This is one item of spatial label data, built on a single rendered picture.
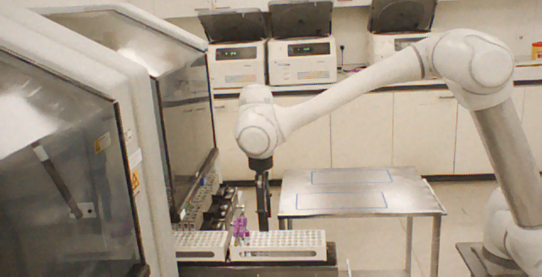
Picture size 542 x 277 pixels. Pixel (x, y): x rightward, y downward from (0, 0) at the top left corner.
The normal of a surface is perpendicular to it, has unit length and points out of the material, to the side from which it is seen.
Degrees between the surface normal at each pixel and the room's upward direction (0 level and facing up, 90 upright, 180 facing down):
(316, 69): 90
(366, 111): 90
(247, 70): 90
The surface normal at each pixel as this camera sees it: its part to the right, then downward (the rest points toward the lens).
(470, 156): -0.07, 0.29
